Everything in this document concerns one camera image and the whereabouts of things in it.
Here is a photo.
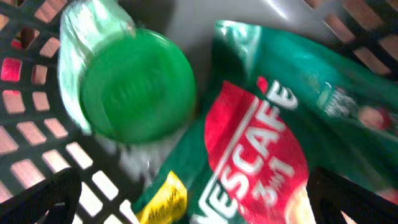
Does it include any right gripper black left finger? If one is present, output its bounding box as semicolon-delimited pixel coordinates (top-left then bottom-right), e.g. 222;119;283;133
1;167;82;223

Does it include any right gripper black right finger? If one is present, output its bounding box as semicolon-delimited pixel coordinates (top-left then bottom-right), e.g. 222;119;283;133
306;167;397;224

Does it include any green Nescafe coffee bag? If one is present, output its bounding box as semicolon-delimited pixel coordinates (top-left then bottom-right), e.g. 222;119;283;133
132;21;397;223

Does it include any green lid glass jar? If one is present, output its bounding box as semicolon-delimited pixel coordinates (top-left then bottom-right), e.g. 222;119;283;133
79;27;197;144

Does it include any orange San Remo spaghetti pack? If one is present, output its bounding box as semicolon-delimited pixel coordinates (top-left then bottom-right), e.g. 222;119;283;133
1;23;35;94

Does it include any light teal snack packet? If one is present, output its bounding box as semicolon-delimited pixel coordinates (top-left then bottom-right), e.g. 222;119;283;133
57;0;187;181

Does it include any grey plastic lattice basket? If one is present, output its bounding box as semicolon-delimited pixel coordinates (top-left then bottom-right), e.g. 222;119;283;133
1;1;397;223

